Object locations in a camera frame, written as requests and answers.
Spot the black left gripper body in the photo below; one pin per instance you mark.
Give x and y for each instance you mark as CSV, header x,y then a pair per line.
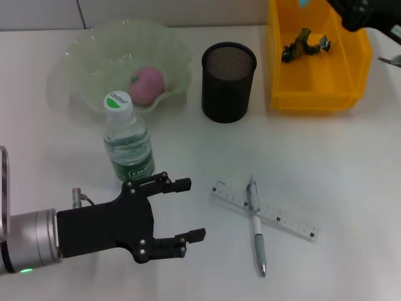
x,y
106,229

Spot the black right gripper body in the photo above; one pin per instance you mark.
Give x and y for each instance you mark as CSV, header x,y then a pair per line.
x,y
360,12

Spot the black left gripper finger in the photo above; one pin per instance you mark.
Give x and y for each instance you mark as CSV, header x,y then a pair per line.
x,y
163,186
169,247

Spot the clear green-label water bottle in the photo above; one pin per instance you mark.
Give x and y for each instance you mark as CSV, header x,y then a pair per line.
x,y
128,144

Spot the green plastic wrapper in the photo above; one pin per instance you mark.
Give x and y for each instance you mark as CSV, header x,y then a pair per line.
x,y
300,47

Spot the white grey ballpoint pen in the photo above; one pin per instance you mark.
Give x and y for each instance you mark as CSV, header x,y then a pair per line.
x,y
258,225

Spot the pink peach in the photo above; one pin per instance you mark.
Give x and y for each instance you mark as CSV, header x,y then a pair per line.
x,y
147,84

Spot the transparent plastic ruler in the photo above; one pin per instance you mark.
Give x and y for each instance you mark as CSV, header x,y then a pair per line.
x,y
282,219

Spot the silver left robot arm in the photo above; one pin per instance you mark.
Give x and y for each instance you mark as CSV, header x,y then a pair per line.
x,y
31,238

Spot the black mesh pen holder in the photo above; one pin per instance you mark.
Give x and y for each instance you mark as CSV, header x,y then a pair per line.
x,y
225,94

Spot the green glass fruit plate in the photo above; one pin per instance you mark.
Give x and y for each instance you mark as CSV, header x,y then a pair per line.
x,y
94,62

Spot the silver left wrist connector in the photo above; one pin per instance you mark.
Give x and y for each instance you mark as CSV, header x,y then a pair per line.
x,y
76,197

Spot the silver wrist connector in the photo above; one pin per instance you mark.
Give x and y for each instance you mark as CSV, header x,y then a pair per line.
x,y
391,60
76,197

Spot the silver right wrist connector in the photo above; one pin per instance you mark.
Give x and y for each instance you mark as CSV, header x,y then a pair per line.
x,y
391,60

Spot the yellow plastic bin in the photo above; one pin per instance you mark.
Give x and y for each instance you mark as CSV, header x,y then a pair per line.
x,y
313,81

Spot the silver perforated left wrist camera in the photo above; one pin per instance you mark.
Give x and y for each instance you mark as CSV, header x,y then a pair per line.
x,y
3,188

